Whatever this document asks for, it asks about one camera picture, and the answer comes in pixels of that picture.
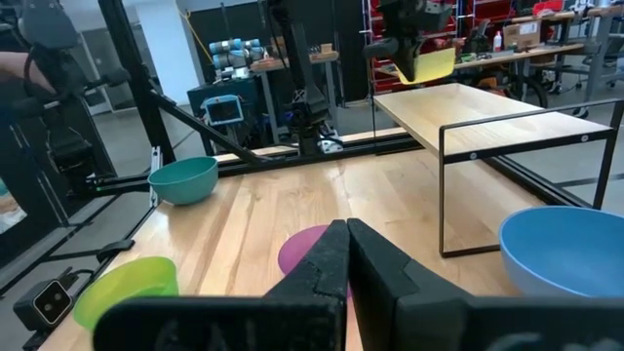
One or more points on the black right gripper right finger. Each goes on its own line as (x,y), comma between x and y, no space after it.
(390,312)

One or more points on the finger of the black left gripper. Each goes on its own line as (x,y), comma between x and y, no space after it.
(412,61)

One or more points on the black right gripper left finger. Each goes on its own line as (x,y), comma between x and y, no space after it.
(302,322)

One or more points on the yellow translucent bowl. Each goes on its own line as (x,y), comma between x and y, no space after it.
(434,68)

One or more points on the pink bowl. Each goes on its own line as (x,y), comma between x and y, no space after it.
(302,248)

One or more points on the green translucent bowl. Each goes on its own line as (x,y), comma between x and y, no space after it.
(127,287)

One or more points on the blue bowl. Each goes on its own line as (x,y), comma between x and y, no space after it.
(560,253)

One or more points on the teal bowl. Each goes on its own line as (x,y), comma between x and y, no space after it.
(184,183)

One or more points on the person's forearm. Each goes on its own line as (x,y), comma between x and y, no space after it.
(19,70)

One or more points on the red bin rack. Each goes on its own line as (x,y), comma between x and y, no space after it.
(475,14)

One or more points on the orange shop vacuum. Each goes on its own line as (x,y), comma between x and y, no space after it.
(485,83)

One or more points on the white bottle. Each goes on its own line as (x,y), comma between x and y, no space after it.
(497,43)

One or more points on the cardboard box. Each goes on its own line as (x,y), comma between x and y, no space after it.
(521,35)

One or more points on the small wooden workbench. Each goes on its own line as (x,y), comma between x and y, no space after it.
(292,62)

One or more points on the long wooden workbench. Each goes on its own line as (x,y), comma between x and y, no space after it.
(536,51)

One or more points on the black bicycle wheel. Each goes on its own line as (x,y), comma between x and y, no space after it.
(538,88)

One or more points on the small blue-framed screen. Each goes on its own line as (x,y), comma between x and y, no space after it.
(223,111)

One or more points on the wooden shelf with black frame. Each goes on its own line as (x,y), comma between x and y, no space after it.
(439,112)

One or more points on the small black table camera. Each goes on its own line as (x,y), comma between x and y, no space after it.
(46,304)

